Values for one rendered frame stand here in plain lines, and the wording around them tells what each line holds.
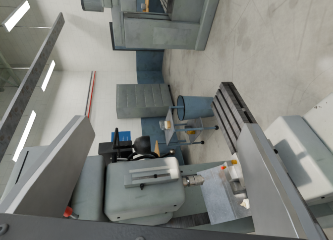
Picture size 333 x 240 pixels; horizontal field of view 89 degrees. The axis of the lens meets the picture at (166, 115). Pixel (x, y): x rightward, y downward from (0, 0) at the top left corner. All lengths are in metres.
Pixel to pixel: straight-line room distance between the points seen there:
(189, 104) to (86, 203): 2.51
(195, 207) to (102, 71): 7.74
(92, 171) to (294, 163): 0.83
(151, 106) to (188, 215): 4.88
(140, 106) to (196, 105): 3.08
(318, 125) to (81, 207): 1.00
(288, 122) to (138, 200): 0.73
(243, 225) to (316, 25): 1.63
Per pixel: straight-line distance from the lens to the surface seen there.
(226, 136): 1.17
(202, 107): 3.08
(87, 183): 0.73
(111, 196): 0.73
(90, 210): 0.70
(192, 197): 1.24
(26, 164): 0.72
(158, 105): 5.86
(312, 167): 0.89
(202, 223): 1.22
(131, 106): 5.79
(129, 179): 0.70
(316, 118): 0.99
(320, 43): 1.93
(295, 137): 0.91
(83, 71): 8.61
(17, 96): 4.21
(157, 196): 0.72
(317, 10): 2.02
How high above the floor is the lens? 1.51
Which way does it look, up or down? 11 degrees down
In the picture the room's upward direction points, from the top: 93 degrees counter-clockwise
